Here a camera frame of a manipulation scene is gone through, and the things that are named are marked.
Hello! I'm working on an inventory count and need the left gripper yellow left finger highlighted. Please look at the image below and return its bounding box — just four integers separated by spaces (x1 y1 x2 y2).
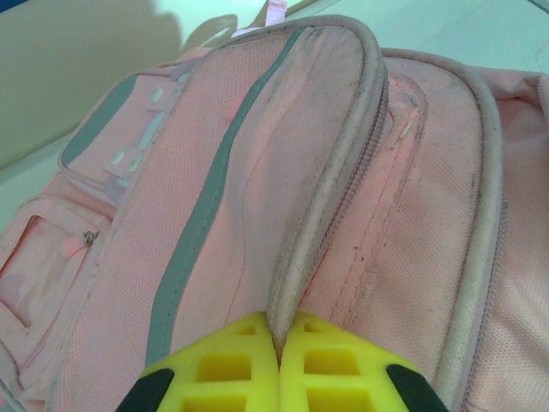
115 311 282 412

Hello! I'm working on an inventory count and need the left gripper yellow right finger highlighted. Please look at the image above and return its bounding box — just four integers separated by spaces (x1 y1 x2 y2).
276 311 449 412

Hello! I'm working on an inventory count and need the pink student backpack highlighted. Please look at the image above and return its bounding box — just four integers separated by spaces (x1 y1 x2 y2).
0 0 549 412

